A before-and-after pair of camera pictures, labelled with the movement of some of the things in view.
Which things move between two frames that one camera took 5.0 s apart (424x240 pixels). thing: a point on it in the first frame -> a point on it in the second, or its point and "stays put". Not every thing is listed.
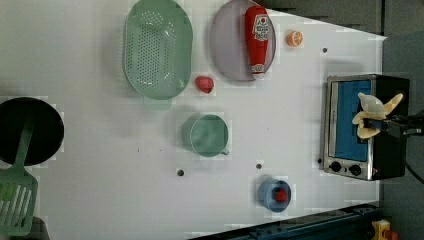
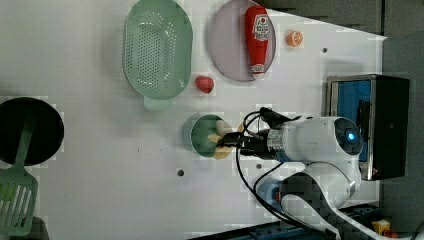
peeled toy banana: (372, 108) -> (223, 152)
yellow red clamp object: (382, 232) stays put
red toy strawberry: (204, 83) stays put
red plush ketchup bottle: (257, 32) stays put
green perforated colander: (157, 51) stays put
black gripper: (411, 124) -> (256, 143)
